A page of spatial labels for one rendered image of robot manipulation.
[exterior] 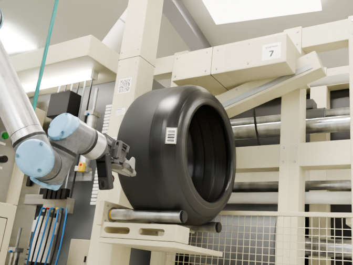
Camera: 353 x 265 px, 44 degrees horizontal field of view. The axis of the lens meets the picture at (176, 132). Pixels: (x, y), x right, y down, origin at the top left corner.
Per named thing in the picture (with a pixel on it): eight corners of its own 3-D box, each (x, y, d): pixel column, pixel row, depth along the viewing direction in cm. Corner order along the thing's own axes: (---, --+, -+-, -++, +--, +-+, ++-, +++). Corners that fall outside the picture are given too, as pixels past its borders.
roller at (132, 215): (106, 213, 175) (113, 206, 179) (110, 222, 177) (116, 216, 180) (180, 214, 157) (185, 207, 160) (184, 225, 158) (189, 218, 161)
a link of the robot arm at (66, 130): (40, 136, 128) (56, 106, 130) (69, 153, 137) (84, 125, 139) (58, 143, 122) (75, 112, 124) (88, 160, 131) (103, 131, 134)
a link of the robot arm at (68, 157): (20, 176, 120) (42, 136, 123) (33, 181, 132) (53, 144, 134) (50, 190, 120) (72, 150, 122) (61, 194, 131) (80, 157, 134)
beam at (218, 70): (170, 81, 225) (173, 54, 230) (195, 99, 245) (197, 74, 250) (286, 61, 192) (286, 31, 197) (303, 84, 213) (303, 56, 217)
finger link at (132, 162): (144, 162, 154) (128, 152, 148) (141, 177, 152) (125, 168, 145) (137, 162, 156) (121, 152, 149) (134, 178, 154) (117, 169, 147)
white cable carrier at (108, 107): (90, 204, 195) (106, 104, 209) (97, 206, 199) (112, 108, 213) (97, 204, 192) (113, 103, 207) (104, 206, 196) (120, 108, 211)
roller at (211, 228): (147, 224, 197) (152, 217, 200) (151, 231, 199) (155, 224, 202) (216, 226, 178) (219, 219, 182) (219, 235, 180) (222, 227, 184)
